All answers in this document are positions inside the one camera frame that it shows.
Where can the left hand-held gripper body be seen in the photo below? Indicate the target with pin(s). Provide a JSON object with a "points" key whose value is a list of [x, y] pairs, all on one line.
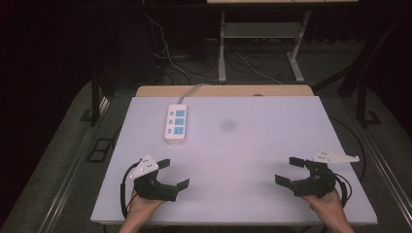
{"points": [[152, 188]]}

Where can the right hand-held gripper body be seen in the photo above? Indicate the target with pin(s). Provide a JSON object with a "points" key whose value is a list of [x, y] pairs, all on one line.
{"points": [[319, 183]]}

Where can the person's left hand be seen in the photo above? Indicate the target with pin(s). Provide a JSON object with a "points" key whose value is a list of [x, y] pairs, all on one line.
{"points": [[142, 205]]}

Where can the person's right hand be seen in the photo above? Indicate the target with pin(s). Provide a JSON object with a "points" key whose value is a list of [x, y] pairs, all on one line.
{"points": [[325, 204]]}

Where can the white power strip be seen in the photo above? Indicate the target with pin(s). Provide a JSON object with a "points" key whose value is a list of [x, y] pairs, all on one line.
{"points": [[176, 123]]}

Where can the white table board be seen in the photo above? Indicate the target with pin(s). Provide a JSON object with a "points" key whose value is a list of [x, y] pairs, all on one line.
{"points": [[246, 155]]}

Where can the black metal stand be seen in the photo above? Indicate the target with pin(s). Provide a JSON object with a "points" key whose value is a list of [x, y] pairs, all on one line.
{"points": [[95, 100], [362, 103]]}

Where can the wooden table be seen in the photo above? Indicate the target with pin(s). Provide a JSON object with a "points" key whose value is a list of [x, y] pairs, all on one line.
{"points": [[226, 90]]}

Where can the black floor frame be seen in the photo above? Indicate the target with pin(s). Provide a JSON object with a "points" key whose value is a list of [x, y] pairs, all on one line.
{"points": [[100, 149]]}

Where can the aluminium floor rail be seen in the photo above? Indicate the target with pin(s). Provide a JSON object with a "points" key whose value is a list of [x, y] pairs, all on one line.
{"points": [[69, 181], [387, 171]]}

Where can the white metal frame desk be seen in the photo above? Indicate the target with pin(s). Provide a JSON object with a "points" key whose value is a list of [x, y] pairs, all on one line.
{"points": [[259, 30]]}

